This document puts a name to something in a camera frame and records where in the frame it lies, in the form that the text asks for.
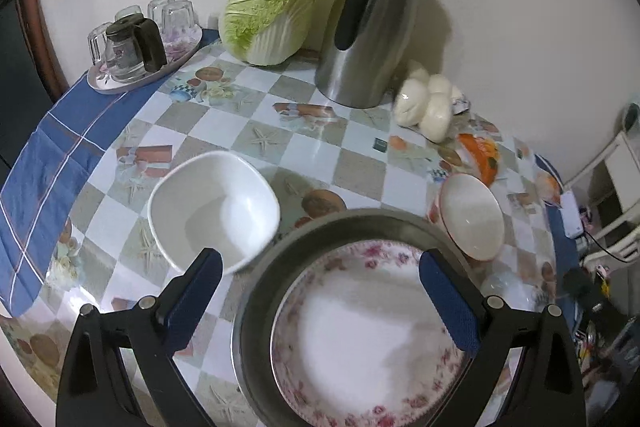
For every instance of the round floral plate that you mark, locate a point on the round floral plate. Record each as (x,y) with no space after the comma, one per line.
(360,347)

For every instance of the blue striped cloth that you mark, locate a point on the blue striped cloth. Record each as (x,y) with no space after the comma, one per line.
(50,167)

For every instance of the white charger box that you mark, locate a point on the white charger box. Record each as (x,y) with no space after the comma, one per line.
(571,217)

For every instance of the oval floral tray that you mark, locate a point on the oval floral tray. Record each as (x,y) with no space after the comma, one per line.
(165,67)

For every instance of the brown wooden frame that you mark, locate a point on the brown wooden frame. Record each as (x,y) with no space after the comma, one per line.
(45,47)

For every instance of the napa cabbage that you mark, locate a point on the napa cabbage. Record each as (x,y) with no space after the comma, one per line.
(265,7)

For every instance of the orange snack packet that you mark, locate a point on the orange snack packet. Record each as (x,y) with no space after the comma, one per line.
(480,152)

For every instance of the clear packet with orange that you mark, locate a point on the clear packet with orange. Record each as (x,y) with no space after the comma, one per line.
(549,184)

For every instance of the steel thermos jug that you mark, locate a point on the steel thermos jug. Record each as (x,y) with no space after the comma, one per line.
(365,57)

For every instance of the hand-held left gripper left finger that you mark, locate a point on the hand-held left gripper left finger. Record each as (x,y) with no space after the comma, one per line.
(195,297)

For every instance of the white chair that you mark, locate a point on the white chair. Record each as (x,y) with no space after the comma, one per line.
(620,172)

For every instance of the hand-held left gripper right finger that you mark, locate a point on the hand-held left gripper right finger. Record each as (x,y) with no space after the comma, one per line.
(450,302)

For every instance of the white square bowl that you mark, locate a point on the white square bowl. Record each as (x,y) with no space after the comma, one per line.
(215,207)

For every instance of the bag of steamed buns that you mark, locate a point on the bag of steamed buns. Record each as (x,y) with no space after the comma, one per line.
(430,107)

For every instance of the round steel plate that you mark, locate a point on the round steel plate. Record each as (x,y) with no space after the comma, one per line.
(260,307)

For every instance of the red strawberry print bowl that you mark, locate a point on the red strawberry print bowl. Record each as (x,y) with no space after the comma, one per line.
(470,212)

